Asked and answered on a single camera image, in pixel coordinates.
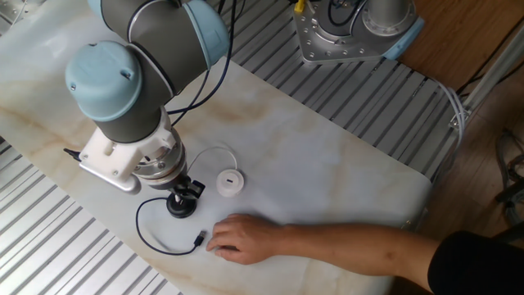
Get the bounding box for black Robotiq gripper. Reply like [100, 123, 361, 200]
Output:
[161, 174, 206, 202]

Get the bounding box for white round USB hub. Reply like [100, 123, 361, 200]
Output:
[174, 146, 246, 204]

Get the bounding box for person's bare forearm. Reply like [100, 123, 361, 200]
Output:
[281, 222, 442, 288]

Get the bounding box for black round USB hub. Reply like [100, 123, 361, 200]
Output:
[134, 196, 208, 257]

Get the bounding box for person's bare hand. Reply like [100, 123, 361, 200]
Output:
[205, 213, 288, 266]

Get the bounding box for black shirt sleeve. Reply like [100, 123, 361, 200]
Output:
[427, 230, 524, 295]

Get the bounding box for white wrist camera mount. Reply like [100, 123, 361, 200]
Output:
[63, 121, 178, 194]

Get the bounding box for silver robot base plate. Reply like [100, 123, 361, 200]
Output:
[293, 2, 410, 66]

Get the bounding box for white cable bundle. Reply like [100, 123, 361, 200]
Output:
[431, 79, 468, 184]

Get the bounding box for grey coiled floor cables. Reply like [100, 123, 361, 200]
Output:
[493, 129, 524, 230]

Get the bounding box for aluminium frame post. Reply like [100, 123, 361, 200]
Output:
[447, 23, 524, 131]

